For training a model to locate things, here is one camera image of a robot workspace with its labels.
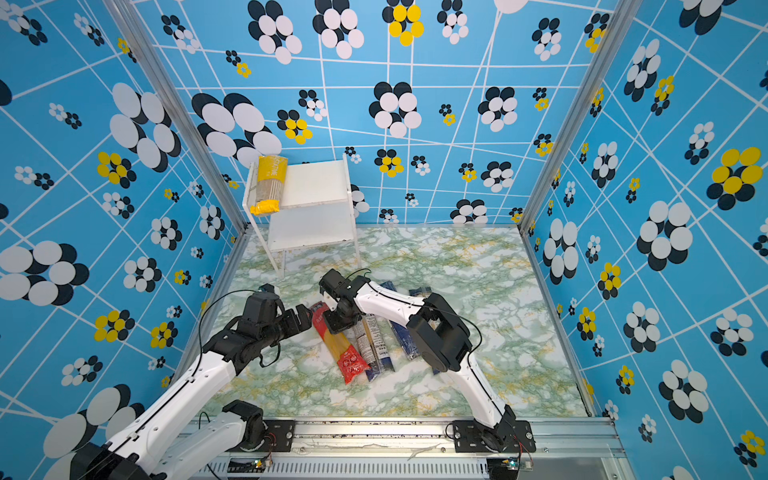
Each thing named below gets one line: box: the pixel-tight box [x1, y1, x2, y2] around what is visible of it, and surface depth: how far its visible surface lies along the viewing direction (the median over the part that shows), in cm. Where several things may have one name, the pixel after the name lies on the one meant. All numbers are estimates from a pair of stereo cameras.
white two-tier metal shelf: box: [242, 153, 361, 278], surface depth 91 cm
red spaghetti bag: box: [310, 302, 370, 384], surface depth 84 cm
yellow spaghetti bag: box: [250, 155, 288, 217], surface depth 84 cm
